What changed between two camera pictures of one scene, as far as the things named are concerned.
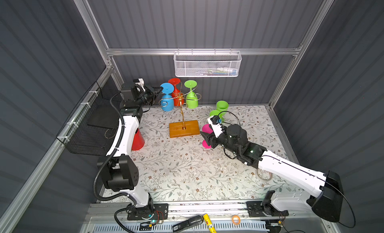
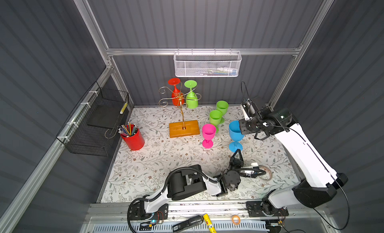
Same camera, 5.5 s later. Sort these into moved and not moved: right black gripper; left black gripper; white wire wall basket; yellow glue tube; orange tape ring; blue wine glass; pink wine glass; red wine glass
Moved: blue wine glass; left black gripper; right black gripper
Not moved: red wine glass; white wire wall basket; pink wine glass; orange tape ring; yellow glue tube
